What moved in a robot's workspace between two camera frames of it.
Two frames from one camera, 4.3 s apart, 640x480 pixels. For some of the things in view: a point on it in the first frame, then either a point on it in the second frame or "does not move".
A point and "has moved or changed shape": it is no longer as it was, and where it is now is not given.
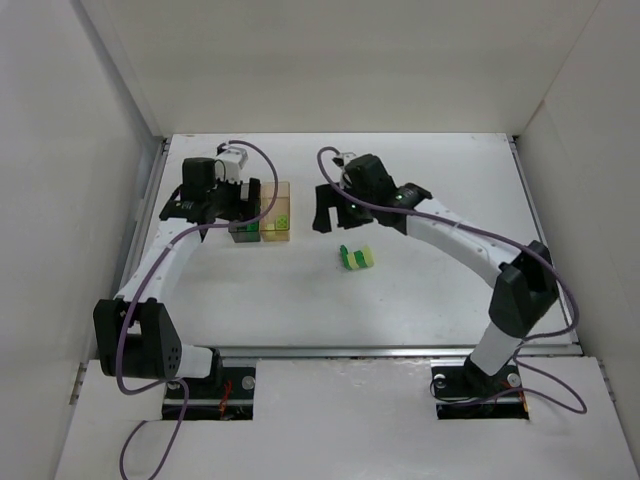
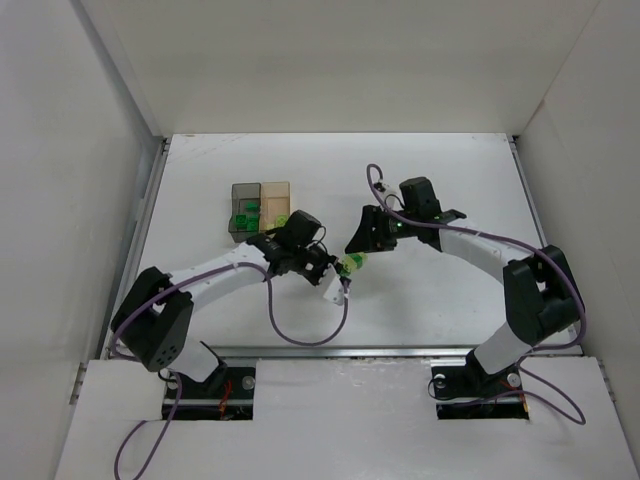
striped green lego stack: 358,258 has moved or changed shape
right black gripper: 333,206 -> 375,229
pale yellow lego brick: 282,221 does not move
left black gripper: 253,198 -> 321,264
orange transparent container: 275,226 does not move
